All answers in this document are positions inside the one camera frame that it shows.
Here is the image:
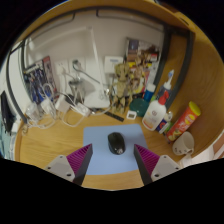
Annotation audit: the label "white printed mug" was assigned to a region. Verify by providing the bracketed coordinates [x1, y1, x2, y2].
[171, 131, 195, 156]

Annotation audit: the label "red yellow-lidded chip can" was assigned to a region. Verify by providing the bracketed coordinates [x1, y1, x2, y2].
[165, 101, 202, 143]

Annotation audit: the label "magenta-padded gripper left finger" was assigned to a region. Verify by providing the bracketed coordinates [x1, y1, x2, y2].
[44, 143, 94, 187]

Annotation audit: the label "black ruler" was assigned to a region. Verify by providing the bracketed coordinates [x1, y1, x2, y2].
[104, 110, 125, 123]

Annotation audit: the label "white desk lamp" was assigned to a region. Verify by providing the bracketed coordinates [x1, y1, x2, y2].
[28, 26, 112, 109]

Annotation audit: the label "white power strip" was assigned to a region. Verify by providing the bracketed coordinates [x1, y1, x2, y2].
[68, 101, 92, 117]

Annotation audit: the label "colourful figure packaging box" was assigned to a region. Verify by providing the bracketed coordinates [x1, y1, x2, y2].
[124, 37, 161, 96]

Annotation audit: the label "white wall socket panel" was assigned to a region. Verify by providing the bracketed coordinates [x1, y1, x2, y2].
[68, 58, 86, 75]

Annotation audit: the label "black computer mouse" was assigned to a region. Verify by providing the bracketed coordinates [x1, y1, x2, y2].
[107, 131, 126, 155]

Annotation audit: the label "white wall-mounted box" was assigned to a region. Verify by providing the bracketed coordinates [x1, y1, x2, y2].
[104, 55, 124, 75]

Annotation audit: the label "light blue mouse pad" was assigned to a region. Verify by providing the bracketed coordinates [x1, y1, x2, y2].
[82, 123, 149, 176]

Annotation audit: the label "dark green round tin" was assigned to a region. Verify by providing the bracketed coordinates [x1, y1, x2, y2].
[129, 97, 150, 118]

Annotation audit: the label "brown brick-built tree figure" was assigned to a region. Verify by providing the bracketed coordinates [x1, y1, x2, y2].
[109, 63, 134, 114]

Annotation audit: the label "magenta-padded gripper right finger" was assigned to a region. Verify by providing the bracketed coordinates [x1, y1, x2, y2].
[133, 143, 183, 186]

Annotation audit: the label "clear domed plastic cup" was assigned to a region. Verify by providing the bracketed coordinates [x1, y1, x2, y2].
[25, 101, 42, 123]

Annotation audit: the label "tangled white cables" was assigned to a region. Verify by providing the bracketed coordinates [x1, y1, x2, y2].
[23, 83, 111, 130]

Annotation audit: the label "white charger block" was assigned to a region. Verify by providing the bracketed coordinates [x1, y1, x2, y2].
[40, 98, 56, 116]

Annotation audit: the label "grey metal desk frame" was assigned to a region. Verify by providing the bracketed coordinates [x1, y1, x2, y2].
[4, 6, 196, 123]

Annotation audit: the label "small blue red bottle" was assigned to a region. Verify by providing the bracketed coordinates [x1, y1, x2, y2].
[156, 111, 174, 134]

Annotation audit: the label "small white square clock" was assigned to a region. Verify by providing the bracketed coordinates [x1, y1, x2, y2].
[126, 109, 138, 120]

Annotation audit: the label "white red-pump lotion bottle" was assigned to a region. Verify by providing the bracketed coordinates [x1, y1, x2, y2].
[141, 90, 170, 132]

